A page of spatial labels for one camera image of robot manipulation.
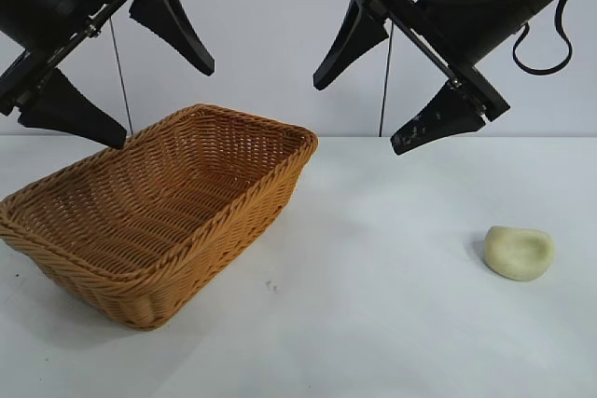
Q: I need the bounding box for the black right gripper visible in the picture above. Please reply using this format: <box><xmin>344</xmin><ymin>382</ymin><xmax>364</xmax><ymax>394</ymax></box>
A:
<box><xmin>312</xmin><ymin>0</ymin><xmax>533</xmax><ymax>157</ymax></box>

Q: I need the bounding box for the brown woven wicker basket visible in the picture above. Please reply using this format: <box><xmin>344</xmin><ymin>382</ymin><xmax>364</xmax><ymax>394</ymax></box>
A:
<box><xmin>0</xmin><ymin>103</ymin><xmax>320</xmax><ymax>329</ymax></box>

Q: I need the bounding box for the pale yellow egg yolk pastry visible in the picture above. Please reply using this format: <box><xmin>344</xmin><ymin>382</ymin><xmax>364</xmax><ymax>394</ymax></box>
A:
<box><xmin>483</xmin><ymin>225</ymin><xmax>556</xmax><ymax>282</ymax></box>

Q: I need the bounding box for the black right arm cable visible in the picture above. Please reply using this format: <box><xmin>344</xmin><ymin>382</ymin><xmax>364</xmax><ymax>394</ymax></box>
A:
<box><xmin>511</xmin><ymin>0</ymin><xmax>597</xmax><ymax>76</ymax></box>

